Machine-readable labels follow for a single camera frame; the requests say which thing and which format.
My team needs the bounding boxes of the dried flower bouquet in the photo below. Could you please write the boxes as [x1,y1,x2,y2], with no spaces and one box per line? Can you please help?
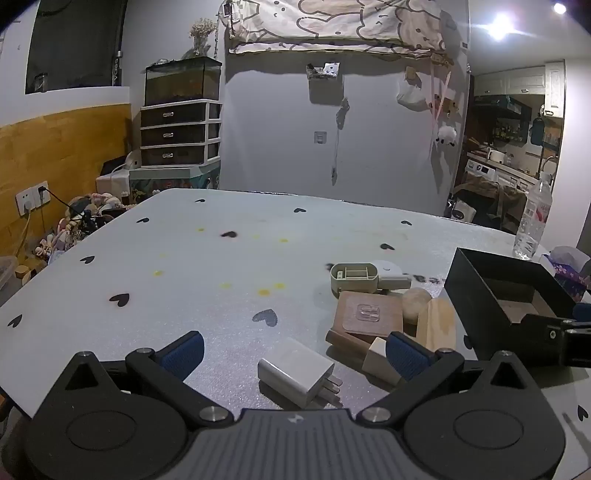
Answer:
[190,18,218,58]

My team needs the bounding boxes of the white round tape measure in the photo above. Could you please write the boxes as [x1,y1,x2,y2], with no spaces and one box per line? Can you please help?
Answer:
[373,260,407,278]

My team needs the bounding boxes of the beige plastic scoop part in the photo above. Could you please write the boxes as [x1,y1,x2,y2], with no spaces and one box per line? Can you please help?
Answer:
[329,262,413,295]

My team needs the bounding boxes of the white small appliance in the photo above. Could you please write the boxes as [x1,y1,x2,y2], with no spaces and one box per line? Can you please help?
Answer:
[96,151,140,197]

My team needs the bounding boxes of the blue floral tissue box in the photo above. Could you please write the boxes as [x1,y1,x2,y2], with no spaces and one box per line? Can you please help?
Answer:
[540,246,591,302]

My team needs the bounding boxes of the clear plastic water bottle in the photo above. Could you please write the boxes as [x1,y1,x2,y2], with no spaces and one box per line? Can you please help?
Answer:
[513,173,553,260]

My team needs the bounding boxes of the clear plastic storage bin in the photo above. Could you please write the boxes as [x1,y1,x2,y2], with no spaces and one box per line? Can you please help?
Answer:
[0,255,20,290]

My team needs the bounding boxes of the black rectangular box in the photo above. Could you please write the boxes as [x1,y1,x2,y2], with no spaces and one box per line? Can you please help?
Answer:
[444,247,583,367]

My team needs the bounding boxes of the white upper kitchen cabinets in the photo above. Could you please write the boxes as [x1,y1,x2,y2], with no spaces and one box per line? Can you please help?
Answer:
[475,60,567,119]

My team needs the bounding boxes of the pink hanging ribbons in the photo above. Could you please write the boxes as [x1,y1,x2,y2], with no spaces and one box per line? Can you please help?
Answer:
[429,69,455,137]

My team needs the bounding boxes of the dark brown wooden stick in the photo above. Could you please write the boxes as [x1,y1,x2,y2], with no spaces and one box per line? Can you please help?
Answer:
[325,329,374,367]

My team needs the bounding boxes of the bright ceiling light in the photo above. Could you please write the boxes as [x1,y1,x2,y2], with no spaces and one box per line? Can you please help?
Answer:
[482,7,520,40]

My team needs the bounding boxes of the round light wooden egg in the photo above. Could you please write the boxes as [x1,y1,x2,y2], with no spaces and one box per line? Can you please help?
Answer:
[401,287,432,324]

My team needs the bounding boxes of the white wall socket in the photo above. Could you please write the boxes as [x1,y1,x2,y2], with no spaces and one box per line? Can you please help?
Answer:
[16,181,51,215]

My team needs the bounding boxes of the pile of plush toys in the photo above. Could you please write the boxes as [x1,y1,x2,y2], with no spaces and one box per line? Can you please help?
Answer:
[36,191,127,261]

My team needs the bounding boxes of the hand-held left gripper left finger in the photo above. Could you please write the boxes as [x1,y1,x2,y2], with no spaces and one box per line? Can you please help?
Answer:
[59,331,234,428]

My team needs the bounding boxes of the white wall charger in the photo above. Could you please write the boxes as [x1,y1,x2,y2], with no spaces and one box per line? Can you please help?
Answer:
[257,337,345,409]

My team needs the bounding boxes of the teal printed cabinet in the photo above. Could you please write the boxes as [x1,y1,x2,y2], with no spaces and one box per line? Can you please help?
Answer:
[129,164,221,195]

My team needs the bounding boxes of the white washing machine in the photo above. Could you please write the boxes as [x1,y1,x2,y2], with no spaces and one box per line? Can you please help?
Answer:
[465,158,498,186]

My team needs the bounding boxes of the glass fish tank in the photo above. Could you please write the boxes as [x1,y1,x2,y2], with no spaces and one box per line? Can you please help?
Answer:
[144,58,223,106]

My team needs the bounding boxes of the small cream wooden block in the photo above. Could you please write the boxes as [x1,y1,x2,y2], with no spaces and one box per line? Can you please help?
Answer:
[361,337,402,387]

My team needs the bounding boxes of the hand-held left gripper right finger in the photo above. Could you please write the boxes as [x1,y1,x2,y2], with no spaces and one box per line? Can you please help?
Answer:
[356,332,532,428]

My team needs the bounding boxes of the white hanging bag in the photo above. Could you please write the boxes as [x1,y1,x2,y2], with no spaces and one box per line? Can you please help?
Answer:
[396,80,428,110]

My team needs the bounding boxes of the light arched wooden block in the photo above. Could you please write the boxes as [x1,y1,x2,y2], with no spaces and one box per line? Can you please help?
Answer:
[416,298,458,354]

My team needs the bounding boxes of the chair with brown jacket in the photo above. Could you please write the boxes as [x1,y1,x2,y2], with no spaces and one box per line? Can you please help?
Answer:
[455,176,528,232]

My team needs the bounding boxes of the hanging grey cord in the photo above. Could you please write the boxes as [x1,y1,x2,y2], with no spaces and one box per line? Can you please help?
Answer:
[331,98,350,180]

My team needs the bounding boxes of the white dark drawer unit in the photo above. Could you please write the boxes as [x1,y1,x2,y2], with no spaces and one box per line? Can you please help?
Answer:
[140,99,223,168]

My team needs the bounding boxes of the printed hanging cloth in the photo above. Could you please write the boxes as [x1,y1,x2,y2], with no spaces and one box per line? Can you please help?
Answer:
[225,0,445,58]

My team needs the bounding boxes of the white printed paper bag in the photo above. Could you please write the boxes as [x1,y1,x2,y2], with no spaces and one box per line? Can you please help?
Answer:
[450,200,476,222]

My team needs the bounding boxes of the brown square wooden block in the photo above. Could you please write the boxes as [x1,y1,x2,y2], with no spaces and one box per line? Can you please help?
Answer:
[335,291,404,342]

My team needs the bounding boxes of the black power cable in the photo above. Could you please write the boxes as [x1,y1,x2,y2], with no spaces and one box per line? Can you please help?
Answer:
[39,186,90,217]

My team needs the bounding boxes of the metal wall bracket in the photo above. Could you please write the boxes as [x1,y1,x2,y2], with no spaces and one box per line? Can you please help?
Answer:
[305,62,341,80]

